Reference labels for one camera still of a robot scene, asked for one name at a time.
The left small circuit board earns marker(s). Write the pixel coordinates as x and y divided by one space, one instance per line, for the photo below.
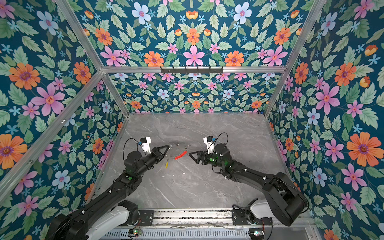
135 233

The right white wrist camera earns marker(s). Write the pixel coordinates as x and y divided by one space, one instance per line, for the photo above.
209 141

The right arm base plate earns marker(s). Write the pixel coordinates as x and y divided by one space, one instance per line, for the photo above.
246 218

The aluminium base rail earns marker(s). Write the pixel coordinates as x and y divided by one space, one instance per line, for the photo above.
212 224

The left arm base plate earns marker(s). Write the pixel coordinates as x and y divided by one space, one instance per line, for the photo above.
143 218

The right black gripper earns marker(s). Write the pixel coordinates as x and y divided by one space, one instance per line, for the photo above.
202 154

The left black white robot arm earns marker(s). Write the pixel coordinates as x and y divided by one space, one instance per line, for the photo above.
111 208

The small circuit board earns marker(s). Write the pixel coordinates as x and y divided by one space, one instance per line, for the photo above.
256 234
135 233

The right small circuit board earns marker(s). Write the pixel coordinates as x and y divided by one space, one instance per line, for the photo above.
256 234

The black hook rail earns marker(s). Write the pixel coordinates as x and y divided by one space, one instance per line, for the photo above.
192 70

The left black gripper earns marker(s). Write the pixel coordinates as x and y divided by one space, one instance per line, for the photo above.
156 154

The metal keyring with red handle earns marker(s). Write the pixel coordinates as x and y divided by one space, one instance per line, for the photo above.
179 151

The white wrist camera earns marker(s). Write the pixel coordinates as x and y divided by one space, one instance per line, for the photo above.
145 145
209 141

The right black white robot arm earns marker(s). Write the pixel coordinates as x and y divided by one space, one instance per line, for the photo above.
284 200

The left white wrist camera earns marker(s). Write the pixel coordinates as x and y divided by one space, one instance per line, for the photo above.
145 145

